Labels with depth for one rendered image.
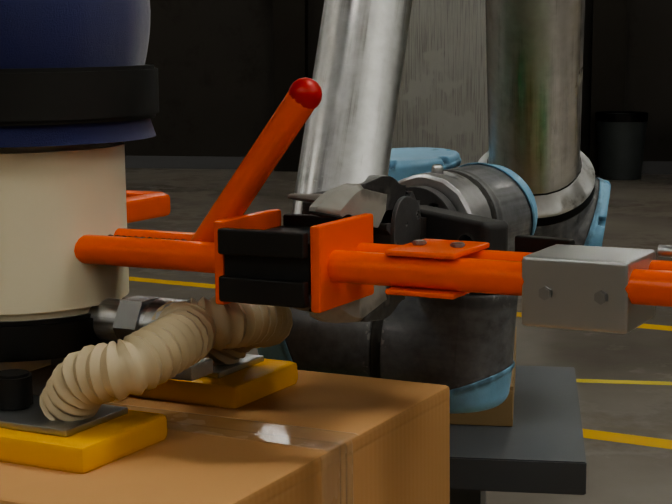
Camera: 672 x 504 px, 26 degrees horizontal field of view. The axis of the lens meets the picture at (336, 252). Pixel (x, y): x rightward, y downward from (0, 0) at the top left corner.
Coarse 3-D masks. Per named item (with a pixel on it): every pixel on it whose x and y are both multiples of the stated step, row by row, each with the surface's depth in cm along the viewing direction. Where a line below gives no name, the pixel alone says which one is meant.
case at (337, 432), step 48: (336, 384) 120; (384, 384) 120; (432, 384) 120; (192, 432) 106; (240, 432) 106; (288, 432) 105; (336, 432) 105; (384, 432) 108; (432, 432) 117; (0, 480) 95; (48, 480) 94; (96, 480) 94; (144, 480) 94; (192, 480) 94; (240, 480) 94; (288, 480) 96; (336, 480) 102; (384, 480) 109; (432, 480) 117
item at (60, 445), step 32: (0, 384) 103; (0, 416) 102; (32, 416) 101; (96, 416) 101; (128, 416) 103; (160, 416) 103; (0, 448) 99; (32, 448) 97; (64, 448) 96; (96, 448) 97; (128, 448) 100
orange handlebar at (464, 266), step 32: (128, 192) 140; (160, 192) 139; (96, 256) 107; (128, 256) 106; (160, 256) 104; (192, 256) 103; (352, 256) 97; (384, 256) 97; (416, 256) 95; (448, 256) 94; (480, 256) 97; (512, 256) 96; (416, 288) 96; (448, 288) 94; (480, 288) 93; (512, 288) 92; (640, 288) 88
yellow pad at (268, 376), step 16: (224, 368) 116; (240, 368) 117; (256, 368) 118; (272, 368) 118; (288, 368) 119; (160, 384) 115; (176, 384) 115; (192, 384) 114; (208, 384) 113; (224, 384) 113; (240, 384) 113; (256, 384) 115; (272, 384) 117; (288, 384) 119; (176, 400) 115; (192, 400) 114; (208, 400) 113; (224, 400) 113; (240, 400) 113
